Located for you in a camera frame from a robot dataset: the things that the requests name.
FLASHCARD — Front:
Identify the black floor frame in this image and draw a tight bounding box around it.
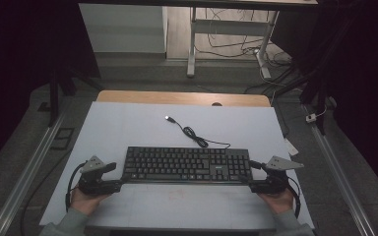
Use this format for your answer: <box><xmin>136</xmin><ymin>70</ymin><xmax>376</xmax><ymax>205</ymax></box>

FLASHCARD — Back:
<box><xmin>49</xmin><ymin>127</ymin><xmax>76</xmax><ymax>151</ymax></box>

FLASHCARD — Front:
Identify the wooden table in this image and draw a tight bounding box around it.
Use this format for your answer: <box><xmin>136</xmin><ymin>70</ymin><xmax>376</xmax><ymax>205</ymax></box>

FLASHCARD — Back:
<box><xmin>96</xmin><ymin>89</ymin><xmax>272</xmax><ymax>108</ymax></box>

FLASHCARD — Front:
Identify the white cabinet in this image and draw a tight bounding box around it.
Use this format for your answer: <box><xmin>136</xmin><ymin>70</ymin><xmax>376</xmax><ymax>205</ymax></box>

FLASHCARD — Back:
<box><xmin>78</xmin><ymin>3</ymin><xmax>169</xmax><ymax>54</ymax></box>

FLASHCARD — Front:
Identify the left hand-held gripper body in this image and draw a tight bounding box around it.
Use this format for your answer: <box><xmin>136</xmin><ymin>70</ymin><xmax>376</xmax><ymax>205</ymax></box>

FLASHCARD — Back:
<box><xmin>78</xmin><ymin>155</ymin><xmax>123</xmax><ymax>197</ymax></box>

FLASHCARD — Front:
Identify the person's right hand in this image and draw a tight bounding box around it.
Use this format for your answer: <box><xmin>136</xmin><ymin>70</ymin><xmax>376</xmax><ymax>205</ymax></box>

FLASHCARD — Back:
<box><xmin>258</xmin><ymin>189</ymin><xmax>294</xmax><ymax>215</ymax></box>

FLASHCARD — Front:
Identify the black curtain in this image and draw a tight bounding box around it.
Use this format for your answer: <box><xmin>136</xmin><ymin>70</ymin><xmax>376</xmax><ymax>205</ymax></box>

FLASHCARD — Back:
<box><xmin>270</xmin><ymin>0</ymin><xmax>378</xmax><ymax>205</ymax></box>
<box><xmin>0</xmin><ymin>0</ymin><xmax>101</xmax><ymax>178</ymax></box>

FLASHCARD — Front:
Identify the right hand-held gripper black cable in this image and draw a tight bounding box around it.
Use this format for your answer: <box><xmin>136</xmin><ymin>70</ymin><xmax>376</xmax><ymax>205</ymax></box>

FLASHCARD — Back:
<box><xmin>286</xmin><ymin>176</ymin><xmax>302</xmax><ymax>219</ymax></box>

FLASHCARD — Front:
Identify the black keyboard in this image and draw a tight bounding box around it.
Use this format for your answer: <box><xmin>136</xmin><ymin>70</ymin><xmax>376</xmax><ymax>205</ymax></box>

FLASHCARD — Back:
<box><xmin>122</xmin><ymin>146</ymin><xmax>254</xmax><ymax>185</ymax></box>

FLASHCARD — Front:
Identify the aluminium rail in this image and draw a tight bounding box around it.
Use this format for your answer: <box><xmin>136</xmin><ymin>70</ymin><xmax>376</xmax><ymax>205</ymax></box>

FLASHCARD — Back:
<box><xmin>303</xmin><ymin>104</ymin><xmax>377</xmax><ymax>236</ymax></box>
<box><xmin>0</xmin><ymin>106</ymin><xmax>71</xmax><ymax>236</ymax></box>

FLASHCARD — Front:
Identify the tangle of floor cables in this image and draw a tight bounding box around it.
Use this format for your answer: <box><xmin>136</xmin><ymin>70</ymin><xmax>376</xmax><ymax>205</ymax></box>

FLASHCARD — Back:
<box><xmin>195</xmin><ymin>8</ymin><xmax>306</xmax><ymax>96</ymax></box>

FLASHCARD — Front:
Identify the hand-held gripper black cable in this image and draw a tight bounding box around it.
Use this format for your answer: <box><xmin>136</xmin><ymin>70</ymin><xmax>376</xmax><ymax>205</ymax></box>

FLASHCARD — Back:
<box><xmin>64</xmin><ymin>161</ymin><xmax>89</xmax><ymax>212</ymax></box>
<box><xmin>286</xmin><ymin>176</ymin><xmax>302</xmax><ymax>219</ymax></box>

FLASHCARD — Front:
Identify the black metal stand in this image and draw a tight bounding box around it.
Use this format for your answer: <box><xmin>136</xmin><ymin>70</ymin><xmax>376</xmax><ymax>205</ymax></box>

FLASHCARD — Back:
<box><xmin>275</xmin><ymin>62</ymin><xmax>334</xmax><ymax>136</ymax></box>
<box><xmin>47</xmin><ymin>63</ymin><xmax>103</xmax><ymax>128</ymax></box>

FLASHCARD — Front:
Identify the person's left hand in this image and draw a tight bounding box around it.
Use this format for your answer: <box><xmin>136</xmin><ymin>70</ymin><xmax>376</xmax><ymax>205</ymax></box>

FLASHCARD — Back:
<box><xmin>70</xmin><ymin>188</ymin><xmax>112</xmax><ymax>216</ymax></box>

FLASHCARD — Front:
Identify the white paper label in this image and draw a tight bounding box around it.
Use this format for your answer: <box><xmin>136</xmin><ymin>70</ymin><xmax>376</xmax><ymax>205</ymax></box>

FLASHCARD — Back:
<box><xmin>283</xmin><ymin>137</ymin><xmax>300</xmax><ymax>157</ymax></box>

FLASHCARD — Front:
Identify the white desk frame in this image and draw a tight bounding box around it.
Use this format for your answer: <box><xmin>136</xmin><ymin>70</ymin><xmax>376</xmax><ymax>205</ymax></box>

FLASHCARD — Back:
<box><xmin>78</xmin><ymin>0</ymin><xmax>319</xmax><ymax>80</ymax></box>

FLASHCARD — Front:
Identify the left hand-held gripper black cable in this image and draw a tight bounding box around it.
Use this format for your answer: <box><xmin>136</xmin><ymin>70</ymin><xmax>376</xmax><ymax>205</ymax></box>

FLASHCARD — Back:
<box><xmin>64</xmin><ymin>161</ymin><xmax>89</xmax><ymax>212</ymax></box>

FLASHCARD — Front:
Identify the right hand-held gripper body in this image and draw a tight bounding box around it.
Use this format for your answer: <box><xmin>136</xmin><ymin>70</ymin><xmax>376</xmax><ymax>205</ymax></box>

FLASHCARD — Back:
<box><xmin>249</xmin><ymin>155</ymin><xmax>305</xmax><ymax>195</ymax></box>

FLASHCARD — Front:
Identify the black keyboard cable with plug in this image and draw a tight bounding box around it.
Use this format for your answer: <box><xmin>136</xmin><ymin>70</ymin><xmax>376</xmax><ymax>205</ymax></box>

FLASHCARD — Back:
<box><xmin>164</xmin><ymin>115</ymin><xmax>231</xmax><ymax>149</ymax></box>

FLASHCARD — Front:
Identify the black floor cable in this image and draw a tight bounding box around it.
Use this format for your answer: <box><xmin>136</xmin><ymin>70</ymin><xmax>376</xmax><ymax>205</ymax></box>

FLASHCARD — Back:
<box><xmin>20</xmin><ymin>147</ymin><xmax>77</xmax><ymax>236</ymax></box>

